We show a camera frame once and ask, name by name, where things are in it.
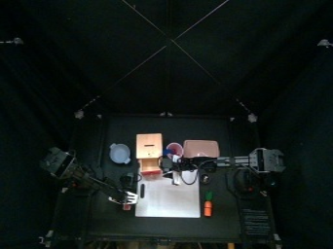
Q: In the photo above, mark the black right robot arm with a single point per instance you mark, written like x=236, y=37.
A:
x=266, y=160

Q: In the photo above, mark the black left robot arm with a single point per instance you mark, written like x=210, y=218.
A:
x=64, y=165

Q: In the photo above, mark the small red salmon sushi toy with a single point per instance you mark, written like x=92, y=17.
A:
x=125, y=206

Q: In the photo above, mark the wooden drawer with red front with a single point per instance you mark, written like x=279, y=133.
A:
x=149, y=167

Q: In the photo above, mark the wooden drawer cabinet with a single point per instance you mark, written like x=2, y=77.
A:
x=148, y=145

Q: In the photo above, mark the dark sushi roll toy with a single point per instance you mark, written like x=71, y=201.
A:
x=204, y=178

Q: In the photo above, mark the small blue toy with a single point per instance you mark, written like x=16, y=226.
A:
x=167, y=152

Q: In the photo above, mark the pink cup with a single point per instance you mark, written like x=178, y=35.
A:
x=175, y=148

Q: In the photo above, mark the pink rectangular tray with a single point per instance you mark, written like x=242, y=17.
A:
x=200, y=148

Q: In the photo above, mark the white cutting board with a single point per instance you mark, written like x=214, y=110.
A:
x=168, y=199

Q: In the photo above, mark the light blue toy pot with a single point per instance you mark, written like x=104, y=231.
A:
x=119, y=153

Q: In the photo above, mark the orange toy carrot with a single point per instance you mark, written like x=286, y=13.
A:
x=208, y=204

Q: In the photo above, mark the black label sheet white text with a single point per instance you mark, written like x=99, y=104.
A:
x=255, y=220

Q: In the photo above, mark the grey frame middle bracket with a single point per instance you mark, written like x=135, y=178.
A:
x=164, y=114

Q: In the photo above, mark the grey frame corner bracket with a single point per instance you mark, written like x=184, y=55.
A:
x=322, y=42
x=251, y=117
x=16, y=41
x=79, y=113

